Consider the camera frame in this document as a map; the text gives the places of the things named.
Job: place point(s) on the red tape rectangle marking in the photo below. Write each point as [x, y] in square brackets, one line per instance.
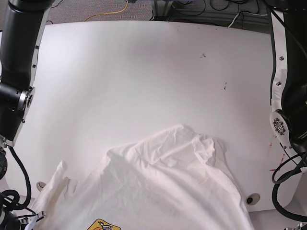
[275, 154]

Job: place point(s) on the right table grommet hole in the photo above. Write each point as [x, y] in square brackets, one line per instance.
[253, 199]

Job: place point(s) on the table grommet hole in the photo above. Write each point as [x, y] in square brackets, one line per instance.
[253, 199]
[40, 186]

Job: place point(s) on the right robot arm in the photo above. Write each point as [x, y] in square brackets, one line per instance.
[24, 24]

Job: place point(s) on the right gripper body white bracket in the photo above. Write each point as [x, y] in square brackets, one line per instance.
[28, 223]

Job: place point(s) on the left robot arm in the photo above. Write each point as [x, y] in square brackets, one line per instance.
[288, 27]

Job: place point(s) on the white t-shirt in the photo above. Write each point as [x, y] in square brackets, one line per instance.
[174, 180]

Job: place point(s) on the left table grommet hole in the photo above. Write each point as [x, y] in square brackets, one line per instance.
[40, 186]

